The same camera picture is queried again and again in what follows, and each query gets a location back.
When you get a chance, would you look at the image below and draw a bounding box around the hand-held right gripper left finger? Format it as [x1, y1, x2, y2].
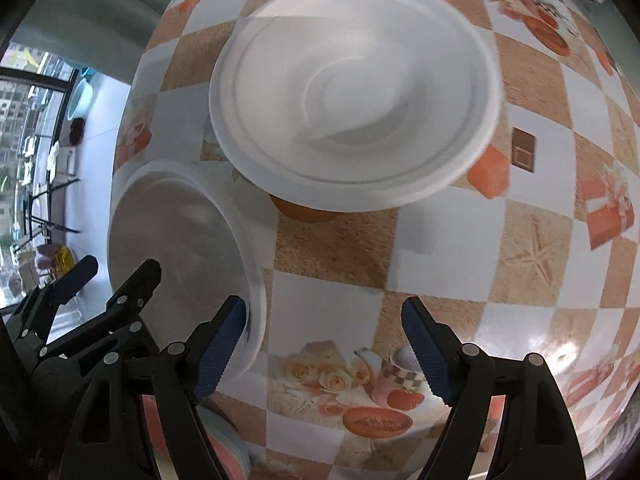
[60, 294, 249, 480]

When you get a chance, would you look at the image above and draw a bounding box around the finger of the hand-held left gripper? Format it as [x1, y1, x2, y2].
[40, 259, 162, 376]
[12, 255, 99, 347]

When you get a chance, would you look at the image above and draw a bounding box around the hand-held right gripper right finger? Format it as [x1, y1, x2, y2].
[401, 296, 587, 480]

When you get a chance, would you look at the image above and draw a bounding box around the white foam bowl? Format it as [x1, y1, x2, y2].
[107, 158, 267, 378]
[209, 0, 502, 212]

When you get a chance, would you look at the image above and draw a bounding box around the yellow bag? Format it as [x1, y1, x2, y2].
[49, 244, 77, 273]

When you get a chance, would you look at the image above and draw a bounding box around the black metal drying rack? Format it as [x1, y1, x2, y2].
[17, 174, 82, 237]

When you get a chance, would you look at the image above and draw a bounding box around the light blue plastic basin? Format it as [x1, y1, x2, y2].
[66, 77, 97, 122]

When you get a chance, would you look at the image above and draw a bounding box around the checkered printed tablecloth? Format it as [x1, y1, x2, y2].
[112, 0, 640, 480]

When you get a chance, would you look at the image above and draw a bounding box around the grey pleated curtain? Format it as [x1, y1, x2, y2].
[20, 0, 196, 92]

